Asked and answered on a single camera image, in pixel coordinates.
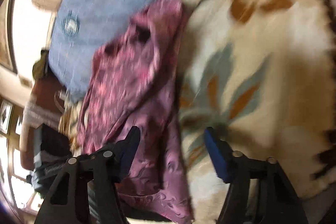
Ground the olive green garment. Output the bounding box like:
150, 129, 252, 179
32, 49, 49, 81

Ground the lilac cloth on headboard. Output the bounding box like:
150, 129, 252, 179
23, 99, 61, 128

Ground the purple floral blouse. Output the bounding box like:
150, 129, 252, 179
77, 0, 193, 223

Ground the cream leaf-print blanket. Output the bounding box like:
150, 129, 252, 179
178, 0, 335, 223

